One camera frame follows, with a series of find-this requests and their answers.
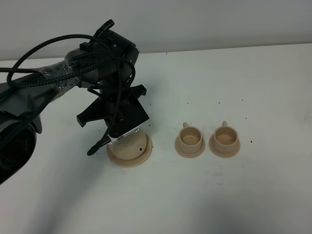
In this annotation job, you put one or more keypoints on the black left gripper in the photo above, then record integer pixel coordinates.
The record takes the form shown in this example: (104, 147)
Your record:
(130, 112)

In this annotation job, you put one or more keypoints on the beige teapot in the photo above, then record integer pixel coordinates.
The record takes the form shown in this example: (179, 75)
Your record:
(129, 147)

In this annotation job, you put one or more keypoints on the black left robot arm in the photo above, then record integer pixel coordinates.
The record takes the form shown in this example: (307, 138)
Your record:
(105, 65)

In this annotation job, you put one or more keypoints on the beige teapot saucer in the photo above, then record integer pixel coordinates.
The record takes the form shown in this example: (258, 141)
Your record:
(134, 162)

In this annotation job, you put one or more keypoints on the beige left teacup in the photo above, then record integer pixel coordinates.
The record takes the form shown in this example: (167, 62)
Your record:
(190, 135)

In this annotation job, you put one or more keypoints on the beige teacup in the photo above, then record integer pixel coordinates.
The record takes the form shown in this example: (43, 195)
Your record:
(190, 135)
(225, 134)

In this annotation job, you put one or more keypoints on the beige right cup saucer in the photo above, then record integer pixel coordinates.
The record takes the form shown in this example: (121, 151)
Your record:
(223, 151)

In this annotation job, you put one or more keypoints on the beige right teacup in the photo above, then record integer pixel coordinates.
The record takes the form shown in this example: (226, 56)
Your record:
(225, 134)

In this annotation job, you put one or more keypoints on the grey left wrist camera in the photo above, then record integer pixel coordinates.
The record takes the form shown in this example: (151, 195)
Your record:
(117, 135)

